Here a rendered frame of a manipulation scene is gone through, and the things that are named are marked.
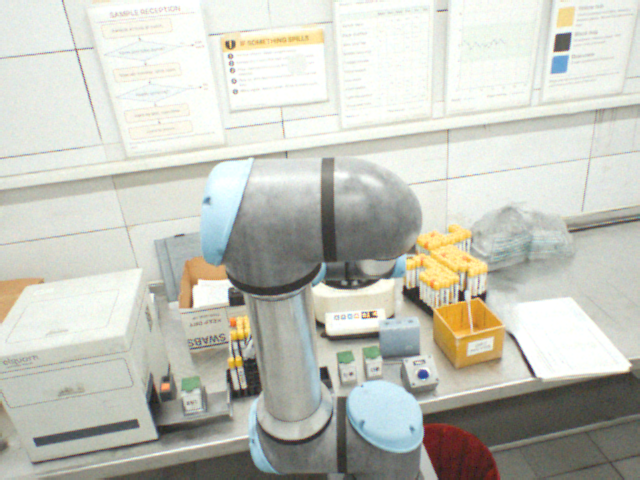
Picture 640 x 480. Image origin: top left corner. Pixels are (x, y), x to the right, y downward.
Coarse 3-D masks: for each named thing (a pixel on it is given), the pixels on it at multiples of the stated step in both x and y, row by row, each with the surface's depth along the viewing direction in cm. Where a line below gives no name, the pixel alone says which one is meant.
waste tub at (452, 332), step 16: (464, 304) 136; (480, 304) 136; (448, 320) 137; (464, 320) 139; (480, 320) 138; (496, 320) 129; (448, 336) 128; (464, 336) 123; (480, 336) 125; (496, 336) 126; (448, 352) 130; (464, 352) 126; (480, 352) 127; (496, 352) 129
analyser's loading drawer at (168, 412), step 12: (228, 384) 121; (204, 396) 117; (216, 396) 121; (228, 396) 118; (156, 408) 119; (168, 408) 119; (180, 408) 118; (204, 408) 116; (216, 408) 117; (228, 408) 117; (156, 420) 115; (168, 420) 115; (180, 420) 115
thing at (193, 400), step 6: (198, 390) 115; (186, 396) 114; (192, 396) 114; (198, 396) 115; (186, 402) 115; (192, 402) 115; (198, 402) 115; (186, 408) 116; (192, 408) 116; (198, 408) 116
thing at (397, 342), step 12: (384, 324) 130; (396, 324) 130; (408, 324) 129; (384, 336) 130; (396, 336) 130; (408, 336) 130; (384, 348) 131; (396, 348) 131; (408, 348) 132; (384, 360) 132; (396, 360) 131
